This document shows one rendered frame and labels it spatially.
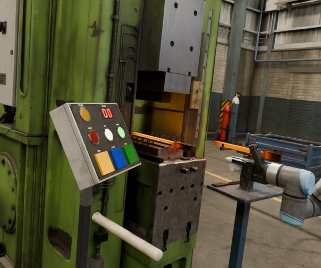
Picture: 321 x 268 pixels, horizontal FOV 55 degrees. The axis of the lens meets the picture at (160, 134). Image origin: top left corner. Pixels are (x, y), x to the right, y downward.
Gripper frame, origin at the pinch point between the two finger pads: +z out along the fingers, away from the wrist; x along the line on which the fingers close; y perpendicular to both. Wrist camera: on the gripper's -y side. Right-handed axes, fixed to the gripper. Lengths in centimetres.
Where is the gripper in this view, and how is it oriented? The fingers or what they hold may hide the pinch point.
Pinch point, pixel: (229, 157)
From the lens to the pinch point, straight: 146.7
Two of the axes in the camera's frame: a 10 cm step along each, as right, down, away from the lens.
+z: -7.0, -1.6, 6.9
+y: -1.0, 9.9, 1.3
